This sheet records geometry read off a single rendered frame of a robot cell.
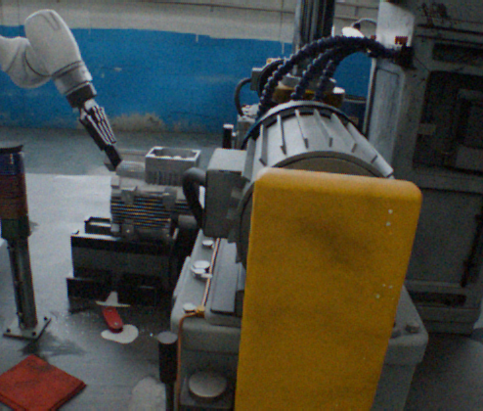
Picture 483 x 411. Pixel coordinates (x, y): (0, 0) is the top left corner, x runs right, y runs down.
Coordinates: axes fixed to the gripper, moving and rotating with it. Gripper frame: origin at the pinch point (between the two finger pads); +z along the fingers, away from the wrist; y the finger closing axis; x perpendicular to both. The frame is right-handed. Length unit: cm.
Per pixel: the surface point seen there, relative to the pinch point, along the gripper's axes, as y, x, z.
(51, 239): 8.7, 36.2, 14.2
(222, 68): 542, 28, 5
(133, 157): 14.3, 0.8, 3.6
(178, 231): -22.8, -14.1, 18.6
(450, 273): -23, -67, 55
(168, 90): 529, 106, 0
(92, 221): -1.1, 15.0, 12.8
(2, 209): -38.9, 10.1, -4.7
